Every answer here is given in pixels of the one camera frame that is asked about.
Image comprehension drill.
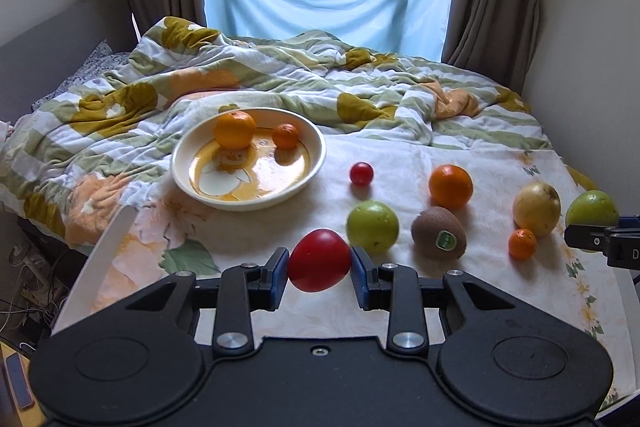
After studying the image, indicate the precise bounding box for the striped floral blanket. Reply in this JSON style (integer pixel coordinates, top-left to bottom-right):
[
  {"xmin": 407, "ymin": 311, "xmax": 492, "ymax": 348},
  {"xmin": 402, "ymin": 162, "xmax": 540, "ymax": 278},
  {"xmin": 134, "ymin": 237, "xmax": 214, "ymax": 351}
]
[{"xmin": 0, "ymin": 16, "xmax": 553, "ymax": 253}]

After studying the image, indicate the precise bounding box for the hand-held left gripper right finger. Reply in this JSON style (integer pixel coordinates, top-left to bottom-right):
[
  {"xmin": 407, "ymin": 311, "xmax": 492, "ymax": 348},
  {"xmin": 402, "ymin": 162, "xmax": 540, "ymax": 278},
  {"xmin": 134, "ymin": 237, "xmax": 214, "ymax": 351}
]
[{"xmin": 350, "ymin": 245, "xmax": 516, "ymax": 355}]

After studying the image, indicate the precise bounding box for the large orange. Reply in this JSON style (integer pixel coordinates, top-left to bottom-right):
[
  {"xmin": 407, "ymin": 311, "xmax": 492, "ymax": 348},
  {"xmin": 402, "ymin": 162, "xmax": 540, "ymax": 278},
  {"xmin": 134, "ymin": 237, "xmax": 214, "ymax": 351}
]
[
  {"xmin": 214, "ymin": 110, "xmax": 257, "ymax": 151},
  {"xmin": 429, "ymin": 164, "xmax": 474, "ymax": 210}
]

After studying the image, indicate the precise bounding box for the green apple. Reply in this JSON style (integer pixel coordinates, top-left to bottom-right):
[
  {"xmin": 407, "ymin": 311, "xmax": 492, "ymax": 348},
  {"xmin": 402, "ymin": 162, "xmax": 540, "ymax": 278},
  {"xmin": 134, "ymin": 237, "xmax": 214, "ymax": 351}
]
[
  {"xmin": 565, "ymin": 190, "xmax": 620, "ymax": 253},
  {"xmin": 346, "ymin": 201, "xmax": 400, "ymax": 255}
]

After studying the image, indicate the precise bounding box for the large red tomato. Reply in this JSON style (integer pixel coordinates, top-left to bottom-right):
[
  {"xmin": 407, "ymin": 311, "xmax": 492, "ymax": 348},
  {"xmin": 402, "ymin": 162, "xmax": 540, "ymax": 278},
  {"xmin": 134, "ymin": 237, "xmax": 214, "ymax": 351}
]
[{"xmin": 287, "ymin": 228, "xmax": 352, "ymax": 293}]

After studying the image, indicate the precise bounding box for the grey speckled pillow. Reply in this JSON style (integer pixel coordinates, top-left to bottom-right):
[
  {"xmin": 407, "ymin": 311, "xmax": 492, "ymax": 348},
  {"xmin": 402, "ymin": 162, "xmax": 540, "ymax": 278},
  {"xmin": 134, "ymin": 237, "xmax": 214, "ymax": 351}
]
[{"xmin": 32, "ymin": 39, "xmax": 131, "ymax": 112}]

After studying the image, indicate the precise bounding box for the small mandarin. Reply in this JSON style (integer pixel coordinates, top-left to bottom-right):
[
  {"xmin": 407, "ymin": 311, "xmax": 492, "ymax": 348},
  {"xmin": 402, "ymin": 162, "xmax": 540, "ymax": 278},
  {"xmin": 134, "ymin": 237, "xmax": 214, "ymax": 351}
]
[
  {"xmin": 508, "ymin": 228, "xmax": 538, "ymax": 261},
  {"xmin": 272, "ymin": 123, "xmax": 300, "ymax": 150}
]

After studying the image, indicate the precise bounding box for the white plastic strip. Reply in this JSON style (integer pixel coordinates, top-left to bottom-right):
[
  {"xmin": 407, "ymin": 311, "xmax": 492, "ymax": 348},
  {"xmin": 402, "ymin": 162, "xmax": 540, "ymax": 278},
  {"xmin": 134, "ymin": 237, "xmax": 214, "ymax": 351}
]
[{"xmin": 50, "ymin": 204, "xmax": 137, "ymax": 338}]

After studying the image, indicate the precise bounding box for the yellow pear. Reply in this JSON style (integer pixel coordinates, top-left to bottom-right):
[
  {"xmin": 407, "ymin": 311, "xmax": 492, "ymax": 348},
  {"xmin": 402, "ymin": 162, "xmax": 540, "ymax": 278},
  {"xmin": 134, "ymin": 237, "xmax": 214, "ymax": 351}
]
[{"xmin": 513, "ymin": 182, "xmax": 562, "ymax": 239}]

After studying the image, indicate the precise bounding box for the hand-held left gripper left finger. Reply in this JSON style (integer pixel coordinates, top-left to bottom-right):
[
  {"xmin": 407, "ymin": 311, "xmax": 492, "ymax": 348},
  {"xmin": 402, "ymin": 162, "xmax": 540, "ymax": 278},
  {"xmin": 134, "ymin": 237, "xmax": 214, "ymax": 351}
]
[{"xmin": 125, "ymin": 247, "xmax": 291, "ymax": 360}]

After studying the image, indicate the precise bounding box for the white bowl with yellow print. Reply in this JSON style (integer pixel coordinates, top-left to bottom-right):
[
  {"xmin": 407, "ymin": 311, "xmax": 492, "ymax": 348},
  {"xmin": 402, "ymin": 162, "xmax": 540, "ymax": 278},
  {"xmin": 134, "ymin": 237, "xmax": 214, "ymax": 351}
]
[{"xmin": 170, "ymin": 107, "xmax": 327, "ymax": 211}]

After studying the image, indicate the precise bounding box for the brown kiwi with green sticker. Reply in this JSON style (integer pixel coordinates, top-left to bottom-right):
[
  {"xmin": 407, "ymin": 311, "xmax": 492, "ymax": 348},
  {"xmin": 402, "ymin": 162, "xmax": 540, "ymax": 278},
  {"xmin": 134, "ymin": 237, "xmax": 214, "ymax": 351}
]
[{"xmin": 411, "ymin": 206, "xmax": 468, "ymax": 258}]

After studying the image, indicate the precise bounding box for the red cherry tomato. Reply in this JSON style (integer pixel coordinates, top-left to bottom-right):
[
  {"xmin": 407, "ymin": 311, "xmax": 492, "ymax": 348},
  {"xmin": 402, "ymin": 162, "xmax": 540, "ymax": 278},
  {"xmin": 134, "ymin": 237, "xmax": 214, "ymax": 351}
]
[{"xmin": 349, "ymin": 162, "xmax": 374, "ymax": 186}]

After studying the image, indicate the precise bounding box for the tangle of cables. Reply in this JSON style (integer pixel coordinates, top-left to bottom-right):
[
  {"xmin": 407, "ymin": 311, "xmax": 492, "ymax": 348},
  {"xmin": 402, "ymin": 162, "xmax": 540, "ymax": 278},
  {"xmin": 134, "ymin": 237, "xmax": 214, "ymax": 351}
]
[{"xmin": 0, "ymin": 252, "xmax": 68, "ymax": 348}]

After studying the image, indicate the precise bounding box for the smartphone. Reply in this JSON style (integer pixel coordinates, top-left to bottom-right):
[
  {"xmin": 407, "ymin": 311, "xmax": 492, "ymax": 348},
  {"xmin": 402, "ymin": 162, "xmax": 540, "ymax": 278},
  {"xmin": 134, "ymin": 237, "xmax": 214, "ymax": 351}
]
[{"xmin": 4, "ymin": 352, "xmax": 36, "ymax": 409}]

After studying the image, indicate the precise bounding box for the grey headboard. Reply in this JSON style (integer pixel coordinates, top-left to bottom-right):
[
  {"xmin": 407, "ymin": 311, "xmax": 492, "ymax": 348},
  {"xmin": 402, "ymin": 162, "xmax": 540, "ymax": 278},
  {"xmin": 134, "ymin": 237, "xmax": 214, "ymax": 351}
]
[{"xmin": 0, "ymin": 0, "xmax": 138, "ymax": 122}]

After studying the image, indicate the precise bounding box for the pale floral bed sheet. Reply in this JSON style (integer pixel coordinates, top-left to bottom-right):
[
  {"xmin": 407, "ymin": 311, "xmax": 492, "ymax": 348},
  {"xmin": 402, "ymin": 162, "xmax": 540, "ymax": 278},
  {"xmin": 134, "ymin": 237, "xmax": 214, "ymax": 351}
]
[{"xmin": 50, "ymin": 134, "xmax": 640, "ymax": 413}]

